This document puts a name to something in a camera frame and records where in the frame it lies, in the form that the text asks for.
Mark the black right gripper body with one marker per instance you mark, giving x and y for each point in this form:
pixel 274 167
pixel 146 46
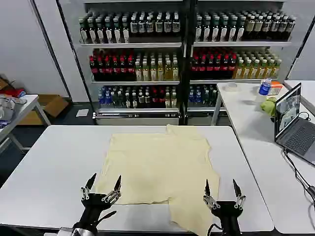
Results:
pixel 227 214

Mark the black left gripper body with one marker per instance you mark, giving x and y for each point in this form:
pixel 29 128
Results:
pixel 94 204

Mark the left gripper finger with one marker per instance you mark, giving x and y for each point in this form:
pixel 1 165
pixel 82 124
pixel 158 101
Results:
pixel 89 186
pixel 116 189

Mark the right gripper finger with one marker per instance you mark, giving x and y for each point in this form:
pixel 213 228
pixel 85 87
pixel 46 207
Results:
pixel 209 196
pixel 239 196

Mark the cream yellow shirt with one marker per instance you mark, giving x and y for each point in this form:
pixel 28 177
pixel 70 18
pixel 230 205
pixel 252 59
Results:
pixel 157 167

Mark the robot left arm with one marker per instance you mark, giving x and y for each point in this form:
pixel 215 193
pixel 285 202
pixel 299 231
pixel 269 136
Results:
pixel 78 232

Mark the white side table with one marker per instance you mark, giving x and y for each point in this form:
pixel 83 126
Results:
pixel 258 152

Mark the white paper sheet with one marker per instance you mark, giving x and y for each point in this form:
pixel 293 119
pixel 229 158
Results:
pixel 82 112

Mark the grey open laptop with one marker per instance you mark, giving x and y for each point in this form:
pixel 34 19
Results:
pixel 294 132

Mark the brown cardboard box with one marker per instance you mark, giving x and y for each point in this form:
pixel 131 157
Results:
pixel 53 105

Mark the green crumpled cloth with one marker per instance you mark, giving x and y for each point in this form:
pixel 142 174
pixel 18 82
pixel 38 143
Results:
pixel 268 106

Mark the grey cluttered table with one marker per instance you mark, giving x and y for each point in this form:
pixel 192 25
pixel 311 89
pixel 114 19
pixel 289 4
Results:
pixel 27 108

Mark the white tape roll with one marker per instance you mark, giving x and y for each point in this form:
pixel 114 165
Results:
pixel 231 86

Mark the blue label water bottle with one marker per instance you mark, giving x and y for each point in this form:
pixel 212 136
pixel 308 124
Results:
pixel 264 89

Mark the orange lidded box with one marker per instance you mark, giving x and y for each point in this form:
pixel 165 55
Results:
pixel 276 88

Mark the red packet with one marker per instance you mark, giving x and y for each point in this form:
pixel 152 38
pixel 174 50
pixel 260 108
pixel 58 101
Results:
pixel 13 93

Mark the shelf rack with bottles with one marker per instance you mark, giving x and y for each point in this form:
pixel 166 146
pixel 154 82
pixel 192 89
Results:
pixel 133 64
pixel 236 49

